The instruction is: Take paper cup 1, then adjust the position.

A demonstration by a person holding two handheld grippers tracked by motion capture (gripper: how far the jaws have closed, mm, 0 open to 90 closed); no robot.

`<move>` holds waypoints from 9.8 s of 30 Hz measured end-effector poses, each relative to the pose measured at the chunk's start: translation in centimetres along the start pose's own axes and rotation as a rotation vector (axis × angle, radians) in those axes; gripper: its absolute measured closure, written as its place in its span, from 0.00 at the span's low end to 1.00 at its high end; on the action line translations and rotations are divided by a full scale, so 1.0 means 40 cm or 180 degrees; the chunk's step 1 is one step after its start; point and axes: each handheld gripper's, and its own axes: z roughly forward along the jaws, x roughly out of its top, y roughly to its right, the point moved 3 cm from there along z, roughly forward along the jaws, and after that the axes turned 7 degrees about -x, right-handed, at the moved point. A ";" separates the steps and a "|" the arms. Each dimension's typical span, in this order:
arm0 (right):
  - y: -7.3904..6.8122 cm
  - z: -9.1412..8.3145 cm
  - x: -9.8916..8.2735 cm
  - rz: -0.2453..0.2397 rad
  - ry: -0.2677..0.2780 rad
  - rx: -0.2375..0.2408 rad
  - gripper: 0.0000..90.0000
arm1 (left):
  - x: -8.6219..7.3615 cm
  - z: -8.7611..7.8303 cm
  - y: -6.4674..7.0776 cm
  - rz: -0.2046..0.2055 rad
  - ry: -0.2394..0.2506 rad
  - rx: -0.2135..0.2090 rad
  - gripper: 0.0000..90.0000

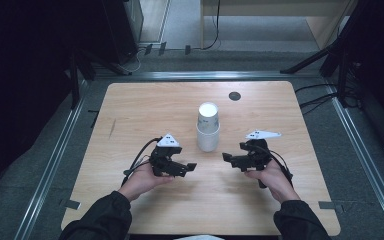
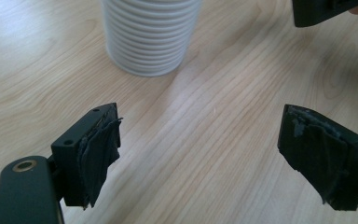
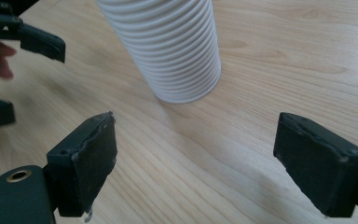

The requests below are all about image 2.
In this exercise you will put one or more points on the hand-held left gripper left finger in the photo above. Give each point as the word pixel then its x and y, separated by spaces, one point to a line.
pixel 71 161

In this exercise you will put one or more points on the stack of white paper cups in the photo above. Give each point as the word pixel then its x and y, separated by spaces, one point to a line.
pixel 149 34

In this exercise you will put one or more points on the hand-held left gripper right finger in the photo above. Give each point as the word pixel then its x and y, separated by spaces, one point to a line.
pixel 320 155

